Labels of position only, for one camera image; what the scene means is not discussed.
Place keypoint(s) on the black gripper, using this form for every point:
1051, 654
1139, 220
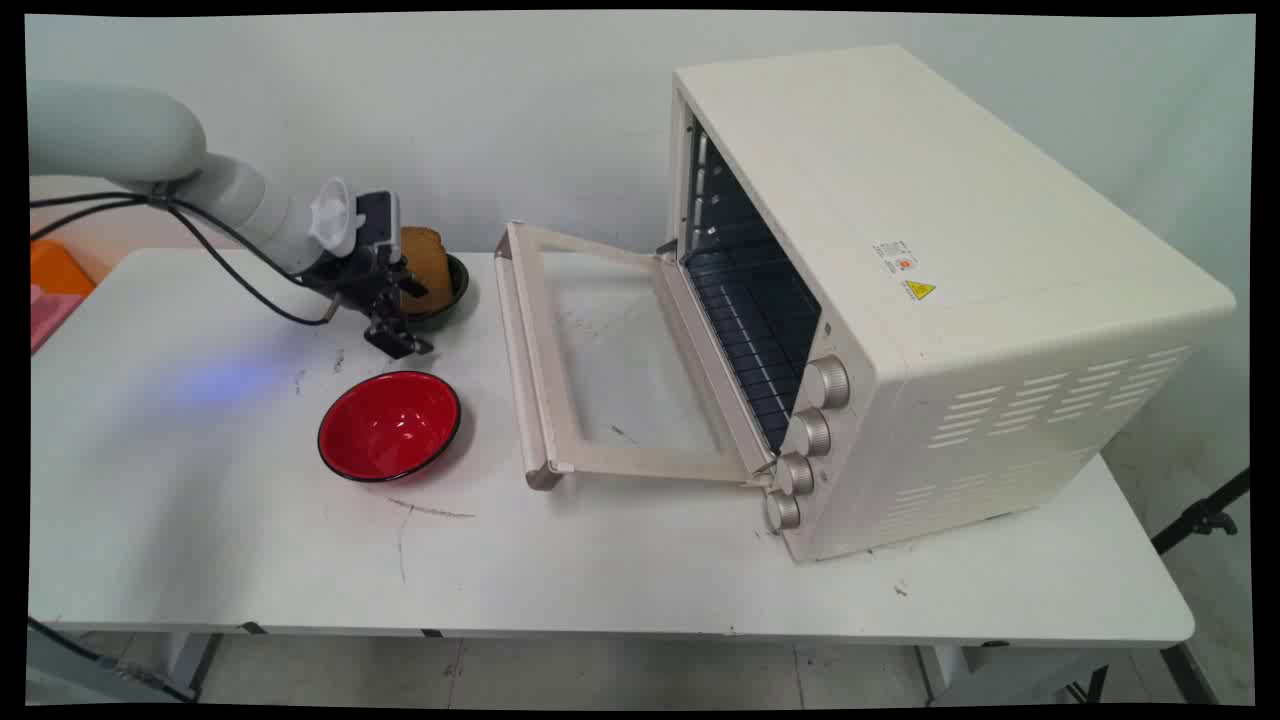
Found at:
345, 275

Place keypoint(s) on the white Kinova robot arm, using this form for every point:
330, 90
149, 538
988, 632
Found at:
110, 130

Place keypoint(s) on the dark green bowl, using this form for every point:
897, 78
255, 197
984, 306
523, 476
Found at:
452, 300

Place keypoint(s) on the brown bread slice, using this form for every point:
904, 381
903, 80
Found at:
428, 265

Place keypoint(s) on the red bowl with black rim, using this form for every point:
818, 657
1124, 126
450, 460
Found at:
390, 425

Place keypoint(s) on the orange box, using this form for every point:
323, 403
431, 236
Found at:
58, 268

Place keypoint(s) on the pink box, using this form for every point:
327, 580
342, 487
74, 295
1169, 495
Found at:
50, 315

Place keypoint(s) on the white table leg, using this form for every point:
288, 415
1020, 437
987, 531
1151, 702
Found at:
945, 672
190, 660

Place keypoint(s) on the large silver oven knob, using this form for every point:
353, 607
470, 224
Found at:
828, 382

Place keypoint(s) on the white label sticker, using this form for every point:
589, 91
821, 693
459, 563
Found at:
895, 256

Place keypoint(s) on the yellow warning sticker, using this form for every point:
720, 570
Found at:
919, 290

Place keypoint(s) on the cream toaster oven body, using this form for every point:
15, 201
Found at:
950, 300

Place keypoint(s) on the black tripod stand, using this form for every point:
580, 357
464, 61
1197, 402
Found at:
1200, 515

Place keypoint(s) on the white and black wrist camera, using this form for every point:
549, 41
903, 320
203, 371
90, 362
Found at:
352, 222

